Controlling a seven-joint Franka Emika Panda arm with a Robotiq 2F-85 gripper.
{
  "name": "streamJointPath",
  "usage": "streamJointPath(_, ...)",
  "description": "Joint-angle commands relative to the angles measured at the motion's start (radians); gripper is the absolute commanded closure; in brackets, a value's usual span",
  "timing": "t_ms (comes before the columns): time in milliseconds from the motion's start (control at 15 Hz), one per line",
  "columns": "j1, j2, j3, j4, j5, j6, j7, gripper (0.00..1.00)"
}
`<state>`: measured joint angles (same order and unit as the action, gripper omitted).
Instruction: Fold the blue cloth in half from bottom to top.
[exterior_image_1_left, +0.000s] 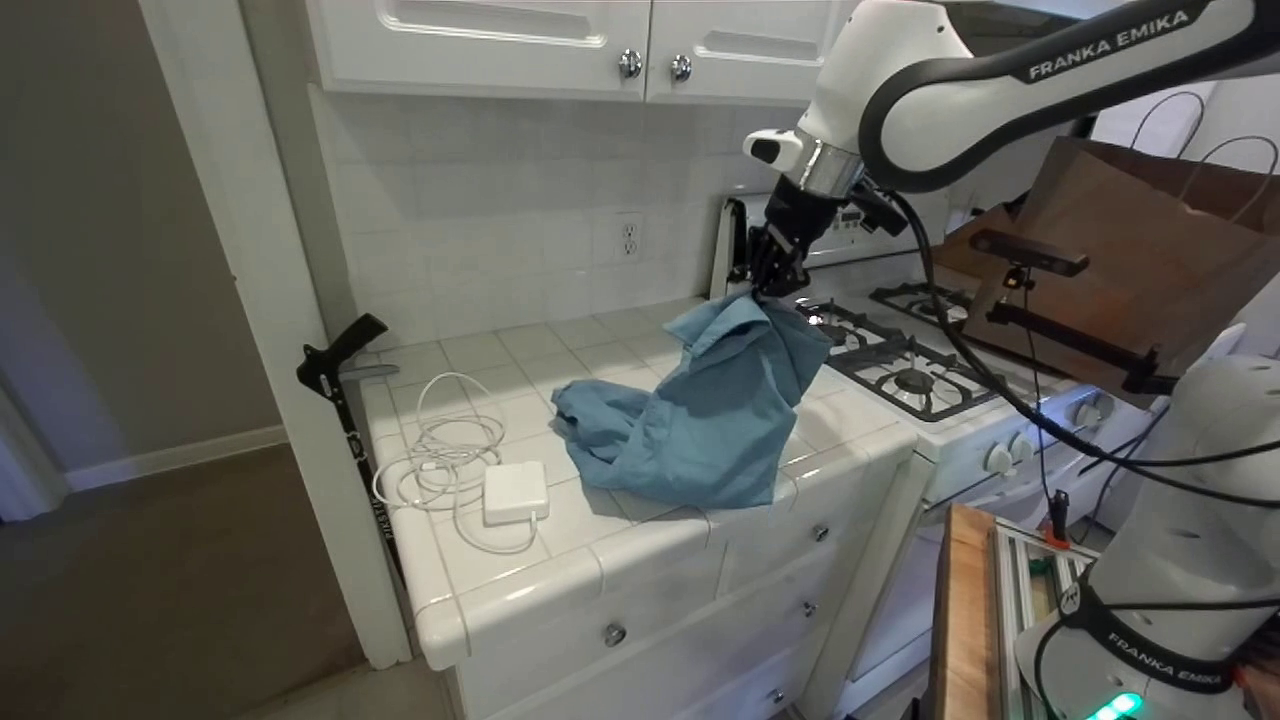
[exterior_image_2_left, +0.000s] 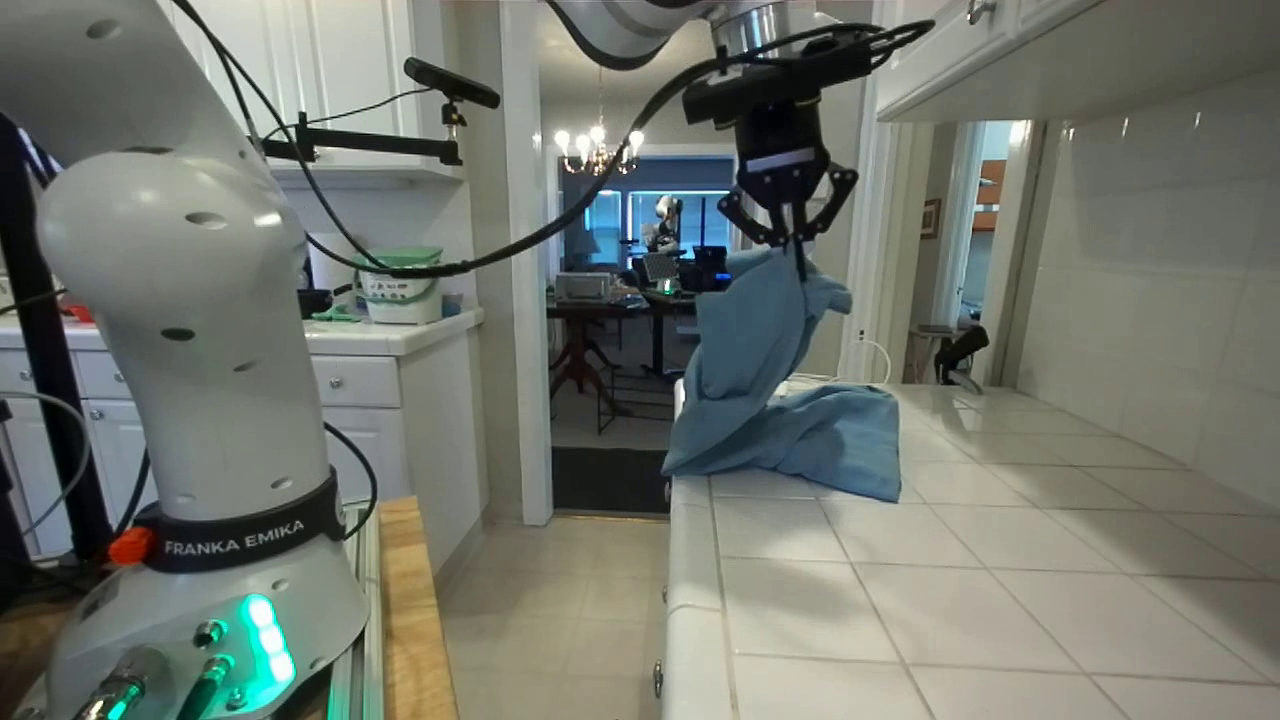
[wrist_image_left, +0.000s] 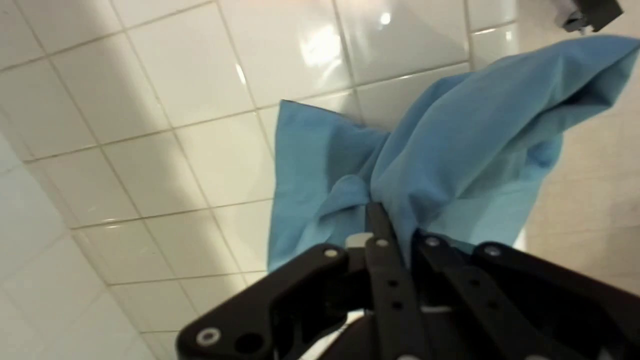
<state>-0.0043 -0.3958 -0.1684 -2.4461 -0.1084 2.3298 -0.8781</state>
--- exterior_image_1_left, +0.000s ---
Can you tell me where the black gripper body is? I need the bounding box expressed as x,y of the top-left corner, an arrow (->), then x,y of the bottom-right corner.
749,172 -> 861,293

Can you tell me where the blue cloth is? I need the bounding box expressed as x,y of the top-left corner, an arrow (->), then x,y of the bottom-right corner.
547,289 -> 836,524

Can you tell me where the gas stove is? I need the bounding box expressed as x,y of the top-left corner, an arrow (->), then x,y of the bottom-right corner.
795,273 -> 1138,518

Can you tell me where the white stove knob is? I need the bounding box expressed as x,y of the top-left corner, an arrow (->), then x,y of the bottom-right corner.
1068,392 -> 1113,435
982,435 -> 1024,482

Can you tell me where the white power adapter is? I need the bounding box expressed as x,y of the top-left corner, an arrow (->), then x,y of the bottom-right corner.
480,456 -> 558,527

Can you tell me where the brown wooden panel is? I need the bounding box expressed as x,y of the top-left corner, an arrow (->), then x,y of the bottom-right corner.
928,133 -> 1280,401

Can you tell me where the white counter drawer cabinet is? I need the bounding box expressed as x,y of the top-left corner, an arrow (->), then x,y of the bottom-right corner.
396,435 -> 942,720

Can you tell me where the wooden board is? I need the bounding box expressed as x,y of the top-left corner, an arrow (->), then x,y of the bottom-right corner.
928,499 -> 1009,720

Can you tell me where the black camera cable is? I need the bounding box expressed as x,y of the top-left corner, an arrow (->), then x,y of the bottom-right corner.
854,180 -> 1280,511

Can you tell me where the white upper wall cabinet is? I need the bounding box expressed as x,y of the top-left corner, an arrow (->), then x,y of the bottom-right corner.
300,0 -> 861,112

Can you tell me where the white adapter cable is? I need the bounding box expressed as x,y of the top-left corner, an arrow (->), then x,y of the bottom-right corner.
368,369 -> 544,561

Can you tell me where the black clamp mount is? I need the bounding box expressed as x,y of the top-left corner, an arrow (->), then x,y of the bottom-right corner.
291,311 -> 403,401

